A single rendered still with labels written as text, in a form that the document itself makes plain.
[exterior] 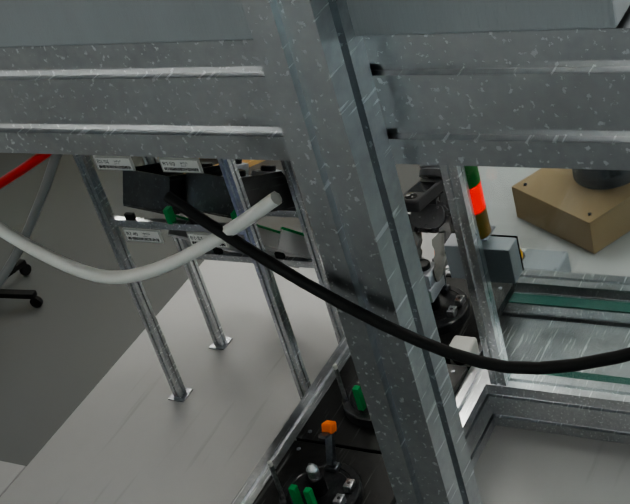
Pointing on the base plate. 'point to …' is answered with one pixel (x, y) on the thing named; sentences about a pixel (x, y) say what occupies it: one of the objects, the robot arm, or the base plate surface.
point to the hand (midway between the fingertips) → (423, 273)
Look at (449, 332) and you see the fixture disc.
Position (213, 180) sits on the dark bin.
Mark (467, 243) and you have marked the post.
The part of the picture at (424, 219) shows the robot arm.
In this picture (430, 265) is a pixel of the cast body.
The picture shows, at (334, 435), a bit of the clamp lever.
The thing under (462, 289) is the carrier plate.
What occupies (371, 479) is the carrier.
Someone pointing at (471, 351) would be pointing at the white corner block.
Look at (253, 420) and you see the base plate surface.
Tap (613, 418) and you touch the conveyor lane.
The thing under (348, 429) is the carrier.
